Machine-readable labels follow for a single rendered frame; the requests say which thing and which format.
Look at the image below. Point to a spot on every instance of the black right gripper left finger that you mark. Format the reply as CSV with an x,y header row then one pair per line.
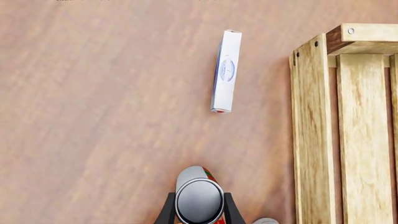
x,y
165,211

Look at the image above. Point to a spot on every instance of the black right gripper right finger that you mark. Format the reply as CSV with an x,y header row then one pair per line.
x,y
232,211

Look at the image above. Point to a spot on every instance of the wooden slat tray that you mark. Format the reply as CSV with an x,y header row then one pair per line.
x,y
345,126

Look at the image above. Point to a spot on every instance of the grey round tin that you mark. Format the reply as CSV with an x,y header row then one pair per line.
x,y
264,221

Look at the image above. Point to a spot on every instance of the silver tin with red-green label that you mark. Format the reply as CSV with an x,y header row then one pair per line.
x,y
199,198

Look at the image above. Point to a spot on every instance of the white printed food box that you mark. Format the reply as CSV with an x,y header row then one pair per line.
x,y
226,72

